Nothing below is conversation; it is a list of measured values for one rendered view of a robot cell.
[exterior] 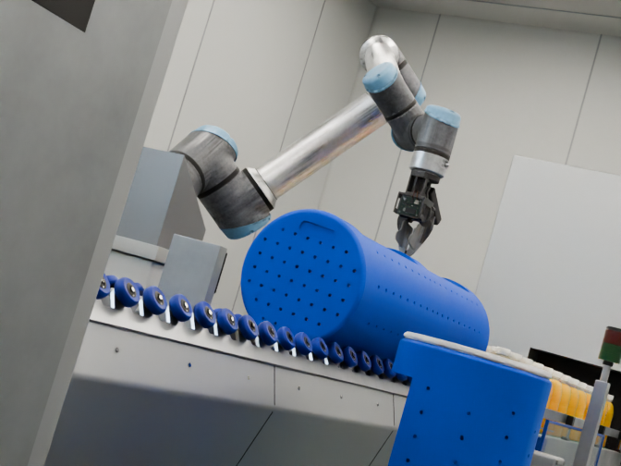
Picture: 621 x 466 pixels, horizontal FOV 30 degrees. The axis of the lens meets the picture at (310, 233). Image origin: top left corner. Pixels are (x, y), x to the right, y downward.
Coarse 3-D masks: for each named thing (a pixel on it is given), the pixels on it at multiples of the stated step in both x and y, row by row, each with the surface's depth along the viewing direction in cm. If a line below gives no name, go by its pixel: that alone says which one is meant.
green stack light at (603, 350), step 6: (606, 348) 335; (612, 348) 335; (618, 348) 335; (600, 354) 337; (606, 354) 335; (612, 354) 334; (618, 354) 335; (606, 360) 335; (612, 360) 334; (618, 360) 335
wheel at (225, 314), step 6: (222, 312) 193; (228, 312) 195; (216, 318) 194; (222, 318) 193; (228, 318) 194; (234, 318) 196; (222, 324) 193; (228, 324) 193; (234, 324) 195; (222, 330) 193; (228, 330) 193; (234, 330) 194
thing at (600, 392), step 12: (600, 384) 335; (600, 396) 334; (588, 408) 335; (600, 408) 334; (588, 420) 334; (600, 420) 335; (588, 432) 334; (588, 444) 333; (576, 456) 334; (588, 456) 332
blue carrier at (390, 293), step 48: (288, 240) 239; (336, 240) 235; (288, 288) 237; (336, 288) 232; (384, 288) 240; (432, 288) 269; (336, 336) 233; (384, 336) 249; (432, 336) 270; (480, 336) 300
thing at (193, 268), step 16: (176, 240) 202; (192, 240) 200; (176, 256) 201; (192, 256) 200; (208, 256) 198; (224, 256) 199; (176, 272) 200; (192, 272) 199; (208, 272) 198; (160, 288) 201; (176, 288) 200; (192, 288) 198; (208, 288) 197; (192, 304) 198
